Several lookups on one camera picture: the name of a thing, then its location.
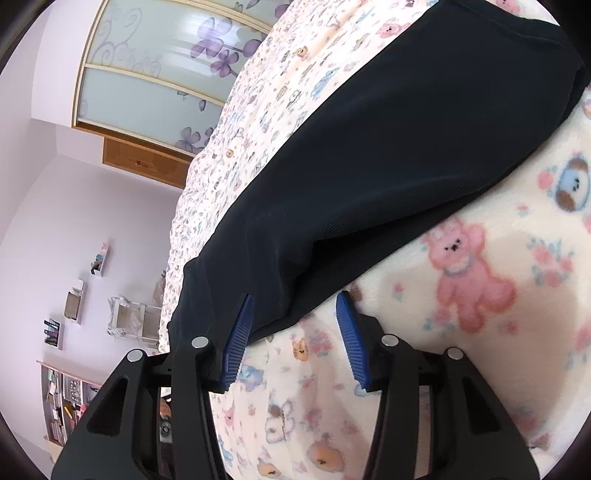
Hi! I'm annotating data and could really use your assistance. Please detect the black pants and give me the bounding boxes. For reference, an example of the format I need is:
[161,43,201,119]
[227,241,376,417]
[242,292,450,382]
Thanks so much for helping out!
[167,0,591,389]

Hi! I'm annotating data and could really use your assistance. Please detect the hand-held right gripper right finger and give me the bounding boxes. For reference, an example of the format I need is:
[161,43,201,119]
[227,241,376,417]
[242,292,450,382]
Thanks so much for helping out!
[335,291,542,480]

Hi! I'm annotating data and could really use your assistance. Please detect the cluttered bookshelf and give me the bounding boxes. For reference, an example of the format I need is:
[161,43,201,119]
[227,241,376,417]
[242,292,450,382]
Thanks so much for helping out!
[38,361,103,446]

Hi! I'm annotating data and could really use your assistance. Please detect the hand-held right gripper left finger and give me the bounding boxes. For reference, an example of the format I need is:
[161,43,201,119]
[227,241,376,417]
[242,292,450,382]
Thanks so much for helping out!
[51,294,256,480]

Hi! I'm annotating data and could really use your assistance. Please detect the white rack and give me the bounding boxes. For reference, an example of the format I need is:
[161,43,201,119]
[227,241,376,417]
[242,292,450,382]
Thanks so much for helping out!
[107,295,163,342]

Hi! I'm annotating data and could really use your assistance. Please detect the white wall shelf box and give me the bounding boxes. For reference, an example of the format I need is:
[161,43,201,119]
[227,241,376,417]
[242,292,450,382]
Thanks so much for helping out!
[64,280,88,325]
[90,244,112,277]
[43,318,64,350]

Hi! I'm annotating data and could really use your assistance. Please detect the wooden drawer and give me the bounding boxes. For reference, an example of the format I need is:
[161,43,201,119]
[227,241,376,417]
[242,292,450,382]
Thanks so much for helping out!
[102,137,194,190]

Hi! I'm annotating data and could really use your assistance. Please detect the floral glass sliding wardrobe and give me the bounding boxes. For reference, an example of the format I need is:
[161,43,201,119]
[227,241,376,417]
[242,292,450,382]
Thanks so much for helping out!
[71,0,294,160]

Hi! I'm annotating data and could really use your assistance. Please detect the teddy bear printed blanket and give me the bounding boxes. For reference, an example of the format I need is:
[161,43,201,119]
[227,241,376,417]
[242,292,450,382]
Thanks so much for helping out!
[159,0,591,480]

